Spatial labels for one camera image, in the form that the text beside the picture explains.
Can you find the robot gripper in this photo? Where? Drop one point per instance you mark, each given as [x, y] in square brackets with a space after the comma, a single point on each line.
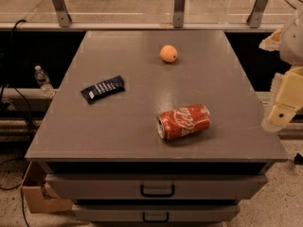
[294, 43]

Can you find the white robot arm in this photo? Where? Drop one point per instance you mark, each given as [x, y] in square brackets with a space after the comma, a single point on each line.
[288, 41]

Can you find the red coke can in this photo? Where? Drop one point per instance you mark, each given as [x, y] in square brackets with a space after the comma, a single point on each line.
[183, 121]

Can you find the orange fruit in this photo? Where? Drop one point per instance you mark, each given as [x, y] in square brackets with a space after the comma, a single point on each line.
[168, 53]

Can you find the dark blue snack bag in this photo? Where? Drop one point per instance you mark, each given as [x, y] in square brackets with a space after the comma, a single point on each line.
[103, 89]

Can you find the upper grey drawer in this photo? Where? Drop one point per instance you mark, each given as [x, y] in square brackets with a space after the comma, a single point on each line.
[155, 187]

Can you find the grey drawer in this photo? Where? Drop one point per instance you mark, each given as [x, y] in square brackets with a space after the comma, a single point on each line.
[156, 213]
[155, 187]

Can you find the lower grey drawer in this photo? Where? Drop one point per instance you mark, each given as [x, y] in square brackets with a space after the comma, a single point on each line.
[156, 213]

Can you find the clear plastic water bottle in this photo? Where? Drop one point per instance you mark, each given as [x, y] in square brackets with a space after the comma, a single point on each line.
[44, 82]

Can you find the cardboard box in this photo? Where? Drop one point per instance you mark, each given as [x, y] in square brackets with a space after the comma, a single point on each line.
[39, 195]

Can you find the right metal railing bracket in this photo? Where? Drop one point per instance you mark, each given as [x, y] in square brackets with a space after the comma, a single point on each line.
[255, 17]

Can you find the metal railing bracket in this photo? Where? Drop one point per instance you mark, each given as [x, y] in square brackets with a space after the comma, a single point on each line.
[63, 16]
[255, 17]
[178, 13]

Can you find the middle metal railing bracket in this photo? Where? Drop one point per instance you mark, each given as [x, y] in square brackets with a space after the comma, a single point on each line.
[178, 13]

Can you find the left metal railing bracket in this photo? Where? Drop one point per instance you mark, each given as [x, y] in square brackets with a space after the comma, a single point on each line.
[63, 16]

